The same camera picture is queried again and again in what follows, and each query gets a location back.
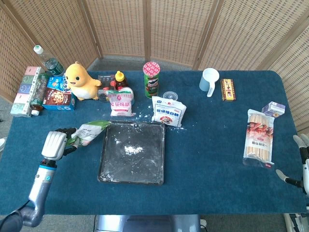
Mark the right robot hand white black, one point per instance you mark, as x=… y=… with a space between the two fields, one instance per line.
x=306 y=169

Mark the bamboo skewers pack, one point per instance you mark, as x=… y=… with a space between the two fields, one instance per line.
x=258 y=137

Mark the small purple white box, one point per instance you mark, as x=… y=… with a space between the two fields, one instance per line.
x=274 y=108

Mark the green white powder bag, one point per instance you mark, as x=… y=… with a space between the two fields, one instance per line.
x=89 y=134

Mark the yellow plush dinosaur toy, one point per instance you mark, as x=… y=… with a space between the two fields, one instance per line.
x=82 y=84

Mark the clear water bottle green label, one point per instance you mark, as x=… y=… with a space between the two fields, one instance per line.
x=51 y=64

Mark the green Pringles can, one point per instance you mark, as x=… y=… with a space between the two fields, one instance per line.
x=151 y=82

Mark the white measuring cup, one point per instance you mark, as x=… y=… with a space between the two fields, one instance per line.
x=207 y=79

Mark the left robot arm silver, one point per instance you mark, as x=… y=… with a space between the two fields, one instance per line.
x=41 y=183

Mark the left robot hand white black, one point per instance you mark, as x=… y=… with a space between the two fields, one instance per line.
x=53 y=145

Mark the white pink MSG bag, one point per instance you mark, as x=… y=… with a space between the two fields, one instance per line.
x=120 y=104

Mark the pastel tissue pack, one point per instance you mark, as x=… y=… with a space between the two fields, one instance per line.
x=23 y=91

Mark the clear round plastic container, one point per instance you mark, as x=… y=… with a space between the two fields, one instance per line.
x=170 y=94

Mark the black snack package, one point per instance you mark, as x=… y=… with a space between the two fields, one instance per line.
x=105 y=81

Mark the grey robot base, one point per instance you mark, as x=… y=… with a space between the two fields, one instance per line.
x=144 y=223

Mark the white castor sugar bag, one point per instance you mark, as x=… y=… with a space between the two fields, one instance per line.
x=167 y=112

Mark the yellow red small box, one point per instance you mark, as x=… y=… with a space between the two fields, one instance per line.
x=228 y=89

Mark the wicker folding screen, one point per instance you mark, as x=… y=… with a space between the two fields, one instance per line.
x=169 y=24

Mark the green bottle white cap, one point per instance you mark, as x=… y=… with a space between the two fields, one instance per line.
x=39 y=91

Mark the blue carpet table cover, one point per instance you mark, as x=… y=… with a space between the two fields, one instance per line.
x=205 y=169

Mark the black baking tray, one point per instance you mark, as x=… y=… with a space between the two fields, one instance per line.
x=132 y=154

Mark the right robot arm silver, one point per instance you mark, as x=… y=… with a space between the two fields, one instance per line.
x=297 y=222

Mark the honey bottle yellow cap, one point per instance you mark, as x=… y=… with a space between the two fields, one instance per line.
x=120 y=81

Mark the blue cookie box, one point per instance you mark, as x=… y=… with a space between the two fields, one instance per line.
x=58 y=96

